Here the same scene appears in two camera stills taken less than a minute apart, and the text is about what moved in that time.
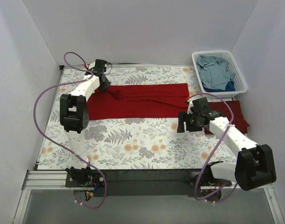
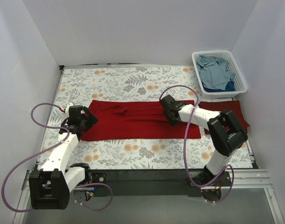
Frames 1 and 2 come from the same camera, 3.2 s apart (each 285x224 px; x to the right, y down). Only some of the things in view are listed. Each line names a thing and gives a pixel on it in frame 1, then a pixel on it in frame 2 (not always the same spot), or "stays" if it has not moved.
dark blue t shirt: x=229 y=87 stays
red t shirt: x=139 y=101 → x=134 y=119
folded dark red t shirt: x=238 y=120 stays
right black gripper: x=185 y=122 → x=168 y=109
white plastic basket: x=240 y=85 stays
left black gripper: x=104 y=82 → x=86 y=119
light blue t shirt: x=213 y=72 stays
